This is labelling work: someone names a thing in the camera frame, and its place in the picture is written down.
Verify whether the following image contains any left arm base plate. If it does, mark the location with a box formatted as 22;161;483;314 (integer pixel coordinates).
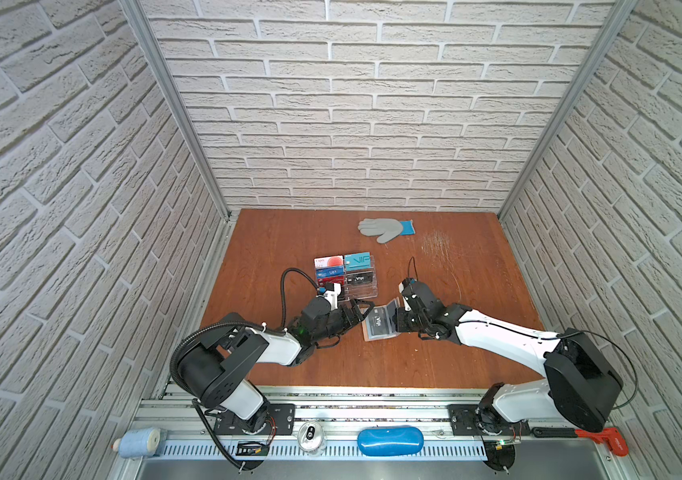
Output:
214;403;296;436

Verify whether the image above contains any red black handled tool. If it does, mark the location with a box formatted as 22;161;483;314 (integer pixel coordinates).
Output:
531;427;629;457

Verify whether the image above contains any blue VIP card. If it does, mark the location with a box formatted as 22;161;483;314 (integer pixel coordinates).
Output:
315;266;345;280

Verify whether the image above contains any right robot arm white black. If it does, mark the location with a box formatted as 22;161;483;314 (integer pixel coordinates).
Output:
396;281;623;435

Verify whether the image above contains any black corrugated cable left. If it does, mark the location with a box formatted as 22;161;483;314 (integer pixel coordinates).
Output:
169;267;320;397

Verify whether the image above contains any aluminium frame rail left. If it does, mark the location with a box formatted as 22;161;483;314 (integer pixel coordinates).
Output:
121;0;232;221

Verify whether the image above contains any black VIP card in stand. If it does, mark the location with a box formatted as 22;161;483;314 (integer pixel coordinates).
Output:
346;272;374;286

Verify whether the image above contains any aluminium frame rail right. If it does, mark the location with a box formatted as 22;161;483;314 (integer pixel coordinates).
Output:
497;0;638;221

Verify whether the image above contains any grey blue work glove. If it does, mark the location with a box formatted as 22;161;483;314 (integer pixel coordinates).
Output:
358;218;415;244

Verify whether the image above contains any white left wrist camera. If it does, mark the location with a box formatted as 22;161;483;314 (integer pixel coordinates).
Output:
318;283;342;310

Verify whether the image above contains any white red april card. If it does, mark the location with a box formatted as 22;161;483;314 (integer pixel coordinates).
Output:
314;255;344;270

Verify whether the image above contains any teal VIP card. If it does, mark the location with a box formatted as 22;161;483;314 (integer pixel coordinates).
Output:
344;252;372;271

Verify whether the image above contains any red gold VIP card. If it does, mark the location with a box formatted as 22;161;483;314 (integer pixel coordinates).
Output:
317;275;346;291

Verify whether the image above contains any blue oval case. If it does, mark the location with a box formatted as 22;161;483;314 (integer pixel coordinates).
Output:
357;426;424;457

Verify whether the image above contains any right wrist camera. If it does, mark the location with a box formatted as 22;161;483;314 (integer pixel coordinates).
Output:
399;278;435;311

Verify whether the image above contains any clear acrylic card display stand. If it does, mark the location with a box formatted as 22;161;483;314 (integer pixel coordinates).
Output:
313;252;378;302

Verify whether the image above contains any silver can top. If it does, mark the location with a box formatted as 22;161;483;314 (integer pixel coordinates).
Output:
297;421;325;455

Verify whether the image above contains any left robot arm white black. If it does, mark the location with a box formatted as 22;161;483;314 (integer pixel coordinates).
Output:
169;296;374;432

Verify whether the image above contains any beige leather card holder wallet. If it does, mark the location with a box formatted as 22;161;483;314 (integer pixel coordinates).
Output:
363;298;401;342

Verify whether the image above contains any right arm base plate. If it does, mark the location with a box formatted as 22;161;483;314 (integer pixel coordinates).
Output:
447;404;531;438

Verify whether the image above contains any aluminium frame rail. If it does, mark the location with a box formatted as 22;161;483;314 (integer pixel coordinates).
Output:
497;0;638;221
121;0;232;221

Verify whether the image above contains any black vip card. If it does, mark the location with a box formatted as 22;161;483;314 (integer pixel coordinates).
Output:
368;306;392;338
346;272;374;286

